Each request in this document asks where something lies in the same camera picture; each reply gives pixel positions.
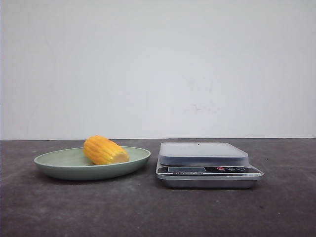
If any yellow corn cob piece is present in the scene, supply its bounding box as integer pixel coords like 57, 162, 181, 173
83, 135, 129, 165

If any silver digital kitchen scale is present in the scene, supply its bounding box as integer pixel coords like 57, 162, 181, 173
156, 142, 264, 188

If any green round plate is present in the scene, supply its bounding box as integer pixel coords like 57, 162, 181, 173
34, 146, 151, 181

